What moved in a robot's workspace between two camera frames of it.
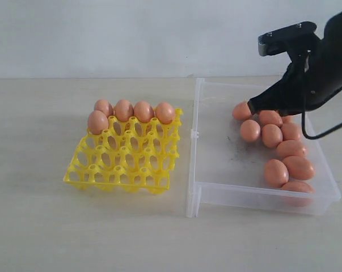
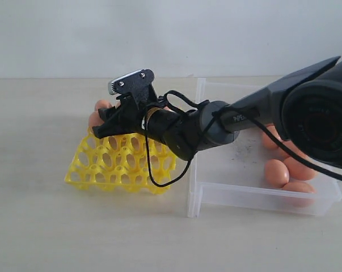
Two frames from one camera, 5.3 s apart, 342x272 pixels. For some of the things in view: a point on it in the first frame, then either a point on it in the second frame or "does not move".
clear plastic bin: [225, 171] does not move
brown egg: [288, 148] does not move
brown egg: [103, 105] does not move
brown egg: [275, 173] does not move
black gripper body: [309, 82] -> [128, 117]
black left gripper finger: [282, 96] -> [113, 124]
